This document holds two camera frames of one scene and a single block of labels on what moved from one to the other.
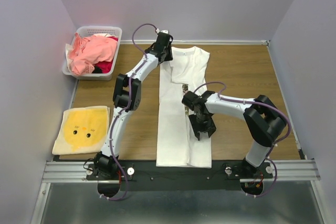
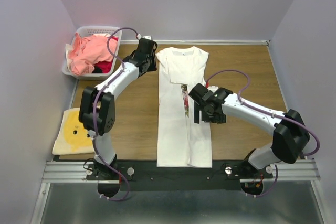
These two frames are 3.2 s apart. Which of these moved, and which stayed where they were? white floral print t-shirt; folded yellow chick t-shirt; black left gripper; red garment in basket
Moved: black left gripper
Stayed: folded yellow chick t-shirt; white floral print t-shirt; red garment in basket
